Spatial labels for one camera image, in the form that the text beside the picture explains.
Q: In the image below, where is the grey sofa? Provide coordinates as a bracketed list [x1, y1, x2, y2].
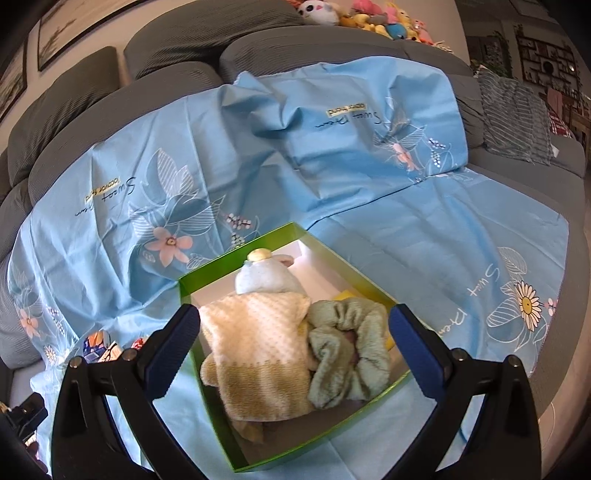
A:
[0, 0, 591, 480]

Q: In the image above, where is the green cardboard box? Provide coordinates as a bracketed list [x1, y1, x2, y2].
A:
[178, 222, 411, 474]

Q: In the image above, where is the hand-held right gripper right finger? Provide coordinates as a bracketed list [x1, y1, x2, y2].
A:
[388, 304, 541, 480]

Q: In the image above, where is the light blue plush toy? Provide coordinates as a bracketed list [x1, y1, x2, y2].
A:
[235, 248, 303, 296]

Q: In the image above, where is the large framed wall picture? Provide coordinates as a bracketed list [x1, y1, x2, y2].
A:
[37, 0, 148, 72]

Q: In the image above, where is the red checked cloth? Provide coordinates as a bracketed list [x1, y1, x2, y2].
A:
[549, 111, 578, 137]

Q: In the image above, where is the dark wall shelf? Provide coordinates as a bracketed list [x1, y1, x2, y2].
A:
[515, 23, 583, 84]

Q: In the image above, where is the row of colourful plush toys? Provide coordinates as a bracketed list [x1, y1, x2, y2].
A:
[288, 0, 451, 47]

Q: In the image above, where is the grey striped pillow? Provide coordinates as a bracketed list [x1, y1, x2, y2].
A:
[475, 65, 552, 164]

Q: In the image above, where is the beige and white towel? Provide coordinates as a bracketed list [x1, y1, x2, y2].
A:
[198, 292, 317, 437]

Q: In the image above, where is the small blue orange box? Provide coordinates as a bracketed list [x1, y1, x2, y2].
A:
[82, 330, 123, 365]

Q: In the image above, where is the sage green cloth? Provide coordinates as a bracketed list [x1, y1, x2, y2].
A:
[305, 298, 393, 409]

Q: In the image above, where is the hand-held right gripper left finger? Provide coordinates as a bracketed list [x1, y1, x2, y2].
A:
[51, 304, 204, 480]

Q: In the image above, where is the small framed wall picture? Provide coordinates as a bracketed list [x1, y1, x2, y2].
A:
[0, 44, 28, 123]

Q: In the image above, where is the light blue floral bed sheet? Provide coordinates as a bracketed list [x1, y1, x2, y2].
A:
[7, 55, 571, 480]

